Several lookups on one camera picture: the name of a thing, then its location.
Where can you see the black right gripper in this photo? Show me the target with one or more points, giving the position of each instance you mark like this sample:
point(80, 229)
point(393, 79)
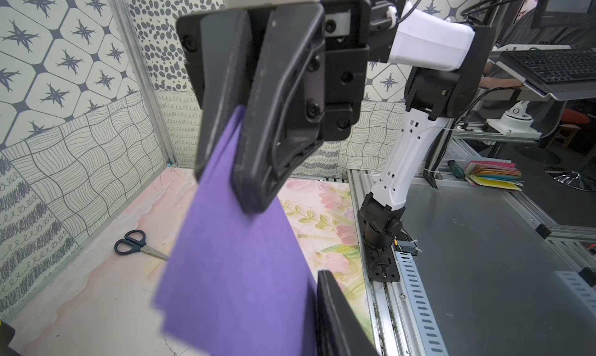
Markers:
point(299, 71)

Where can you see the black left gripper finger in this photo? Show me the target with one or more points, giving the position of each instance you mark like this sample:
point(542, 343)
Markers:
point(338, 331)

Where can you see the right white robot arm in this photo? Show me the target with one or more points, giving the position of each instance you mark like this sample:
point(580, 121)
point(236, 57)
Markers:
point(446, 60)

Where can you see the stack of coloured papers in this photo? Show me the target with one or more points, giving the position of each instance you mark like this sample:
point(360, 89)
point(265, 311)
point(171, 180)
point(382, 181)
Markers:
point(494, 174)

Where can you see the black keyboard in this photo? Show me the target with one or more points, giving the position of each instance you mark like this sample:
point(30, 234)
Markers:
point(552, 67)

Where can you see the black computer monitor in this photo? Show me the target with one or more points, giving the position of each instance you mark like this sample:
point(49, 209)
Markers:
point(551, 13)

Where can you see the yellow and black toolbox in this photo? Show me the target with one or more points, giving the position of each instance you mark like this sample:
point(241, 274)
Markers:
point(7, 333)

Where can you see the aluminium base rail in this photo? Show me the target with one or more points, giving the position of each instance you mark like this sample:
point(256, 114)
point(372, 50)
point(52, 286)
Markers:
point(494, 275)

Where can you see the black handled scissors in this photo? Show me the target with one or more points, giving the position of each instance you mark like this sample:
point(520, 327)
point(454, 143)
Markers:
point(133, 242)

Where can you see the green handled screwdriver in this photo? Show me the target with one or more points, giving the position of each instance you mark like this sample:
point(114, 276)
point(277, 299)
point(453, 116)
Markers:
point(457, 171)

